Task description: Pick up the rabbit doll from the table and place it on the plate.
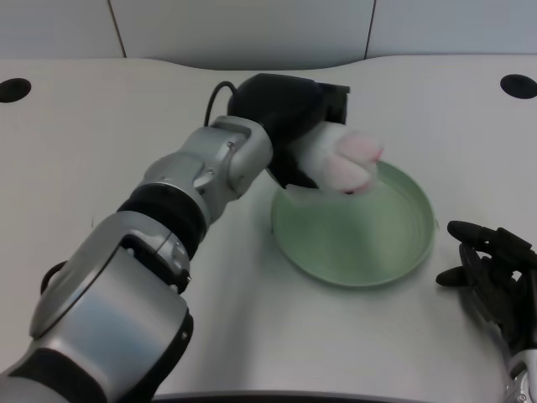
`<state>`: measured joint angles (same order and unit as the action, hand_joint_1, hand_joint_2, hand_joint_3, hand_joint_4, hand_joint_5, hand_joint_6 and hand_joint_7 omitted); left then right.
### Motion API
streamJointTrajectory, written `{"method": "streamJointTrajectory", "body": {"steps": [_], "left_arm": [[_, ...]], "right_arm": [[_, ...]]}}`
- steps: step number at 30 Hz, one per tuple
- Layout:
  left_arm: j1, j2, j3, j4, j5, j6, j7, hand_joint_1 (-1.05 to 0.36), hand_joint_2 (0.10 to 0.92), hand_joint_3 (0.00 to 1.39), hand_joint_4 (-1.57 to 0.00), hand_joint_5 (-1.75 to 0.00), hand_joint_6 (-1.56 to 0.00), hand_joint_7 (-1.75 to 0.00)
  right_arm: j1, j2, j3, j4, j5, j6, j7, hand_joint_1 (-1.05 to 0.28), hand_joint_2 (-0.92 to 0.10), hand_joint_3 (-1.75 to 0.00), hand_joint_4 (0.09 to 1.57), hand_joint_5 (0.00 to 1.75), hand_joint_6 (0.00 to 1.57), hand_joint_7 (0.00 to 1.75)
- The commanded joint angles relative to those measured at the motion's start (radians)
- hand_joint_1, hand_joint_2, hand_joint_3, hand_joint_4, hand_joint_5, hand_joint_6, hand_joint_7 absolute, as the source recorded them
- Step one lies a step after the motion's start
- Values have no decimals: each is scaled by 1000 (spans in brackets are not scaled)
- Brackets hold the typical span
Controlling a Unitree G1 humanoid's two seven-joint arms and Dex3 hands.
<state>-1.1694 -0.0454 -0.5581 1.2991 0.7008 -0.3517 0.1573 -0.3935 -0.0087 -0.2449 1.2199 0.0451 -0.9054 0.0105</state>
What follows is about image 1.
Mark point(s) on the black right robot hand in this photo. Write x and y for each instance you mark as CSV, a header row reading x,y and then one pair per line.
x,y
491,268

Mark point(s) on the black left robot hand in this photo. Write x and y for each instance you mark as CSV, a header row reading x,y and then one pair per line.
x,y
285,113

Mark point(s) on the white plush rabbit doll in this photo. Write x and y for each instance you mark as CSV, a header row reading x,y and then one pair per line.
x,y
344,161

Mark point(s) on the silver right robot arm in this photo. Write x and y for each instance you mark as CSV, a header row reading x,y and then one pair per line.
x,y
522,378

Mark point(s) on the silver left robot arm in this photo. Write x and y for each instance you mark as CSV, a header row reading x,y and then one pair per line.
x,y
142,252

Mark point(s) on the green round plate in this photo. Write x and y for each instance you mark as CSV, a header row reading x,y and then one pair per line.
x,y
361,239

